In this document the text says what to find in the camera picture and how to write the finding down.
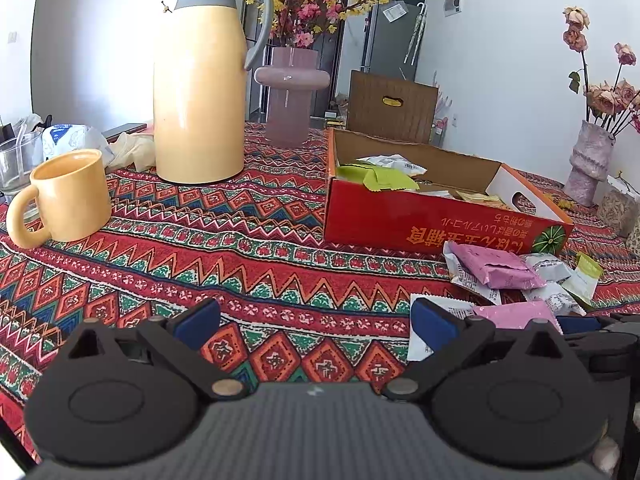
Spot white umbrella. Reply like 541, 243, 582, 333
402, 2, 428, 66

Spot dried pink roses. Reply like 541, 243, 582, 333
562, 6, 640, 136

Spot pink yellow flower branches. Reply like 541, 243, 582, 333
162, 0, 463, 50

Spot beige cloth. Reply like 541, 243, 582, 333
107, 132, 156, 171

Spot pink snack packet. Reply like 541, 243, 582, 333
450, 242, 546, 291
472, 302, 563, 333

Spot glass cup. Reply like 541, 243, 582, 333
0, 130, 46, 206

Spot patterned red tablecloth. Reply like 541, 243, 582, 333
0, 122, 640, 461

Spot pink ring vase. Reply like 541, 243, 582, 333
254, 46, 331, 148

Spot grey refrigerator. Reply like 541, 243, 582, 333
360, 0, 426, 83

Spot small green snack packet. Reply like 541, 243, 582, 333
362, 167, 421, 192

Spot pink textured vase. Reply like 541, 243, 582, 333
564, 120, 616, 207

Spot white grey snack packet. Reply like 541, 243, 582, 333
527, 282, 586, 316
520, 252, 573, 283
410, 294, 481, 361
442, 252, 501, 306

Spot clear jar of seeds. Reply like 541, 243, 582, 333
597, 175, 640, 238

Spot green white snack packet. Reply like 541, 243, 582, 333
560, 252, 603, 306

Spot yellow mug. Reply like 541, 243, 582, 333
6, 149, 113, 248

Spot long green snack packet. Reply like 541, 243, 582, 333
335, 160, 376, 181

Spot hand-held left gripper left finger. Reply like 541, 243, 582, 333
60, 297, 246, 401

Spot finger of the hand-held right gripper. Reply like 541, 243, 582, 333
556, 315, 613, 347

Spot dark brown door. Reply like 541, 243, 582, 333
300, 20, 347, 118

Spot white blue plastic bag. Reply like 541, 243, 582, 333
42, 122, 108, 166

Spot red cardboard box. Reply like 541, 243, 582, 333
322, 127, 575, 256

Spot yellow thermos jug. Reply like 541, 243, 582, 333
152, 0, 275, 185

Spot yellow striped snack packet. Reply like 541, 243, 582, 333
417, 182, 506, 206

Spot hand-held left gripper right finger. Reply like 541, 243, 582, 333
382, 297, 568, 403

